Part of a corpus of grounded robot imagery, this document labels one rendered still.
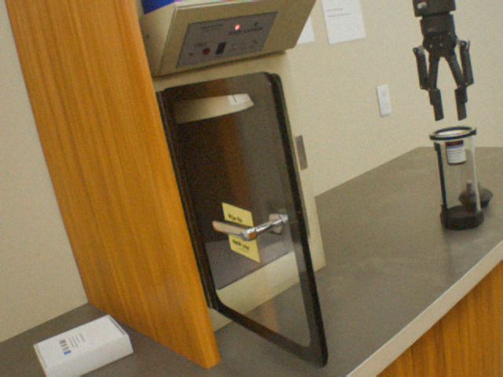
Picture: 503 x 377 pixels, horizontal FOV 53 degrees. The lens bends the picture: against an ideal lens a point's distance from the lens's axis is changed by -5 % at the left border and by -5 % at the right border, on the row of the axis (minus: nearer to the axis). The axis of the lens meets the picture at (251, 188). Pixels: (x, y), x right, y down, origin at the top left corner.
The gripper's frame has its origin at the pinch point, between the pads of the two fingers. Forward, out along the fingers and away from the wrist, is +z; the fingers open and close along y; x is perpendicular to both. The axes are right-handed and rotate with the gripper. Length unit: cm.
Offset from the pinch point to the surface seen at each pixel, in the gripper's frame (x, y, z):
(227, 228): -71, 7, 2
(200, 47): -56, -10, -22
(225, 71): -48, -16, -17
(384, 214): -0.3, -22.9, 28.2
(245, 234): -71, 11, 2
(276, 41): -38.2, -11.7, -20.9
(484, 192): 12.1, 0.4, 24.6
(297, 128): -32.8, -16.2, -3.0
